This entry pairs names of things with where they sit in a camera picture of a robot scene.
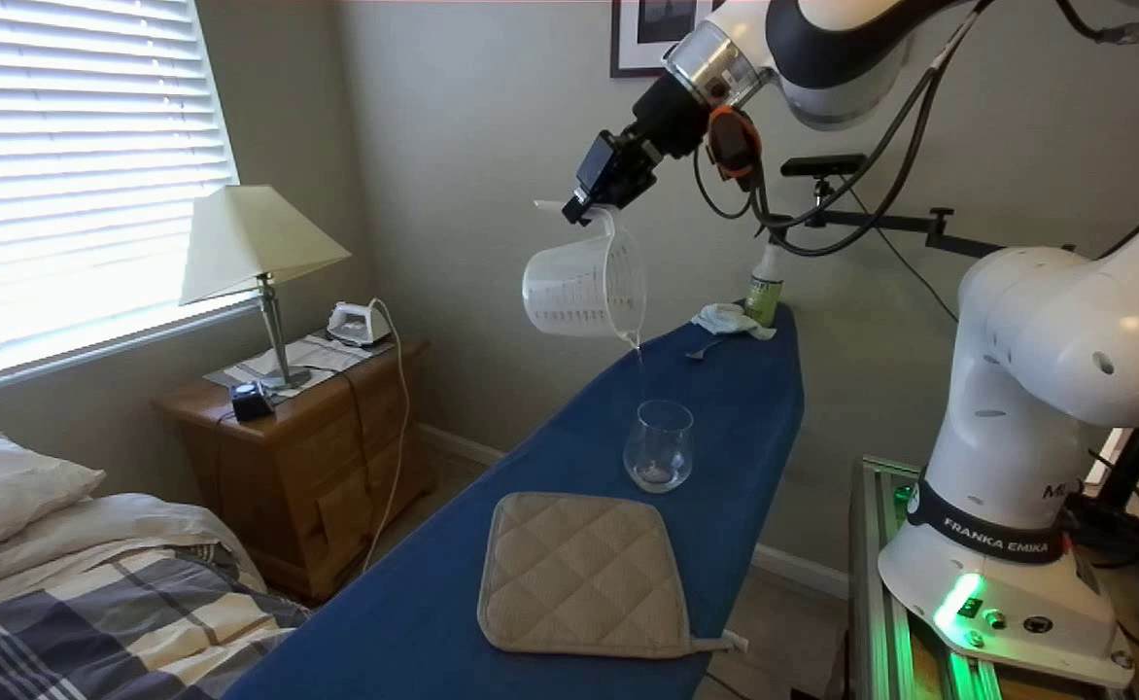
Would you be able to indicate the black stand pole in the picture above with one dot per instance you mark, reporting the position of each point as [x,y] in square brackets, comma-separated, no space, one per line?
[1135,468]

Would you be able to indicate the green spray bottle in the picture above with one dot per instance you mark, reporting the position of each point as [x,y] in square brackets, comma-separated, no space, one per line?
[763,296]

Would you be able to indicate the pale nightstand mat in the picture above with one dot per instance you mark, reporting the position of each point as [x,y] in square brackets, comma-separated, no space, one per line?
[309,356]

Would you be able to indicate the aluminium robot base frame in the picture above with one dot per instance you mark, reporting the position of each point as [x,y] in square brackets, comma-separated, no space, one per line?
[883,595]

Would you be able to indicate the clear glass cup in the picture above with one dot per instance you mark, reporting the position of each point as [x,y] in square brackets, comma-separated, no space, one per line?
[658,452]

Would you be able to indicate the clear plastic measuring jug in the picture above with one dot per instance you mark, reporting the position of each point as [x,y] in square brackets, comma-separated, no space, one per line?
[581,293]

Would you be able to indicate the white bed sheet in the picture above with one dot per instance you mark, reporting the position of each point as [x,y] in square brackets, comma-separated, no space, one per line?
[86,531]

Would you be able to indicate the beige quilted pot holder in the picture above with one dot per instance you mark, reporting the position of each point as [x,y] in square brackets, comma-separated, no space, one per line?
[581,577]

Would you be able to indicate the white pillow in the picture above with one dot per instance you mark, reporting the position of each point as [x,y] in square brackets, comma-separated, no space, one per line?
[5,492]

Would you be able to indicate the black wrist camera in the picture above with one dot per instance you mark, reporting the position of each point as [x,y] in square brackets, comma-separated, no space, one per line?
[730,140]

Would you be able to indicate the small black alarm clock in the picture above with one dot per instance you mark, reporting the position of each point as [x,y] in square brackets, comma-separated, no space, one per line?
[248,401]

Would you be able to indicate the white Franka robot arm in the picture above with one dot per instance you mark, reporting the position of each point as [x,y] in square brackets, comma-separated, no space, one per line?
[1057,352]

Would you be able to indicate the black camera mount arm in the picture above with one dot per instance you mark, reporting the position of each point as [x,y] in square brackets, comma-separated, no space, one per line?
[912,225]

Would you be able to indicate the black bar camera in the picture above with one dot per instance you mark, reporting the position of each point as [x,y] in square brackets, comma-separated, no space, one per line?
[824,166]

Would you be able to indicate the white window blinds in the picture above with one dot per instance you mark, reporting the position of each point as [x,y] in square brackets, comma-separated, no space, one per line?
[73,170]

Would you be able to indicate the plaid bed blanket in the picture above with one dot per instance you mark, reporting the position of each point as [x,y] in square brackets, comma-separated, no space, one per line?
[103,634]

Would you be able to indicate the table lamp with cream shade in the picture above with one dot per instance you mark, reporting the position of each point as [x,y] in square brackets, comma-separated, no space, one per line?
[256,239]

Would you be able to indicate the small white device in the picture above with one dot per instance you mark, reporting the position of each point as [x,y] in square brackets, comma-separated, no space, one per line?
[357,325]

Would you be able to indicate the blue ironing board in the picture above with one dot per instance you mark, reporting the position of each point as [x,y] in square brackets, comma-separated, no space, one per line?
[423,610]

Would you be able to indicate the white towel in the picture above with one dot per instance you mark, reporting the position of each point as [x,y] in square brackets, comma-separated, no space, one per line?
[728,321]

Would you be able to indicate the wooden nightstand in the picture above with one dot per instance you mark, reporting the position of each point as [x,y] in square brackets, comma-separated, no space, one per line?
[296,479]

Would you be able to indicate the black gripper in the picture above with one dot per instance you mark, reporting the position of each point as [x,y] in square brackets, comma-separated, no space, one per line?
[618,161]

